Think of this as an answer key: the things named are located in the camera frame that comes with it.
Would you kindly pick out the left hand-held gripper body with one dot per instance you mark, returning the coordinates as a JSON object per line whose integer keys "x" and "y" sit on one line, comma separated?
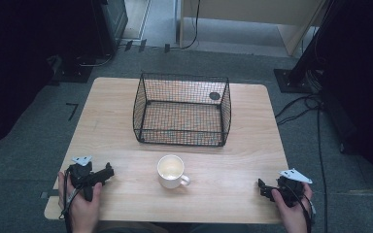
{"x": 81, "y": 174}

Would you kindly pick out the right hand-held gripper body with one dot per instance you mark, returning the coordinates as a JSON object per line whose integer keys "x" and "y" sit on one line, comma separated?
{"x": 291, "y": 191}

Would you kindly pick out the person's right hand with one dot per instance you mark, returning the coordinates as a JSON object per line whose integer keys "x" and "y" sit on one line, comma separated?
{"x": 293, "y": 216}

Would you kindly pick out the person's left hand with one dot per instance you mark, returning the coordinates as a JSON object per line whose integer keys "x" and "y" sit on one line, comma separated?
{"x": 82, "y": 210}

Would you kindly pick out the grey tape piece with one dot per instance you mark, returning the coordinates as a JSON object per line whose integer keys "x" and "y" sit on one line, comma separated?
{"x": 47, "y": 195}

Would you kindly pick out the white cup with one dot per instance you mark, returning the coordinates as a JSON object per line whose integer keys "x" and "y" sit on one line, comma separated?
{"x": 171, "y": 173}

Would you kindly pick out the person's legs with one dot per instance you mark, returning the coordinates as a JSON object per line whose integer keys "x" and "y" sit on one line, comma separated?
{"x": 175, "y": 228}

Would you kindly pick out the black round disc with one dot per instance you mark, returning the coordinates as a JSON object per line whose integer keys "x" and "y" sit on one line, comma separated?
{"x": 214, "y": 96}

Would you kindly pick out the black metal stand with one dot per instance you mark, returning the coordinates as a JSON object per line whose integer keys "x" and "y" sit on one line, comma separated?
{"x": 299, "y": 71}

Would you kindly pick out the dark curtain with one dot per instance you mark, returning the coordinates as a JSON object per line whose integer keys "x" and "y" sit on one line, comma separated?
{"x": 366, "y": 81}

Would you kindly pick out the black cabinet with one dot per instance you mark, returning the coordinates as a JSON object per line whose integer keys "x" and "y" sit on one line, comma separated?
{"x": 111, "y": 22}

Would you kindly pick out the beige wooden furniture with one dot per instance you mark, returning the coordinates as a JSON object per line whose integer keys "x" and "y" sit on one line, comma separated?
{"x": 255, "y": 13}

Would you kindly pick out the black stand base plate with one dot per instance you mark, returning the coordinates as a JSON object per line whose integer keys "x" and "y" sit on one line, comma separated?
{"x": 73, "y": 71}

